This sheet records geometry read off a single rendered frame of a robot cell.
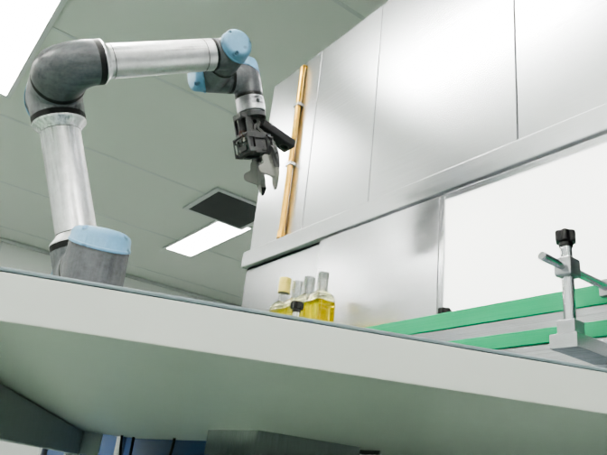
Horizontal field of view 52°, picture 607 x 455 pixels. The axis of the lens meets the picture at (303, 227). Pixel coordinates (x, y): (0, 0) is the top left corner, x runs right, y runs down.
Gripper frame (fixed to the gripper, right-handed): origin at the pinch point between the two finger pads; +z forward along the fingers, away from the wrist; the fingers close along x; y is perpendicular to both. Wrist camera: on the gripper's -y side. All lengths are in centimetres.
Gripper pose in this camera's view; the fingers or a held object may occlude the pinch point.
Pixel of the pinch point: (270, 187)
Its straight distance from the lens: 161.6
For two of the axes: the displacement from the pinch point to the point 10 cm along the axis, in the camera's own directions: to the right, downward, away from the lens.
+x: 6.1, -2.4, -7.5
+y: -7.7, 0.2, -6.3
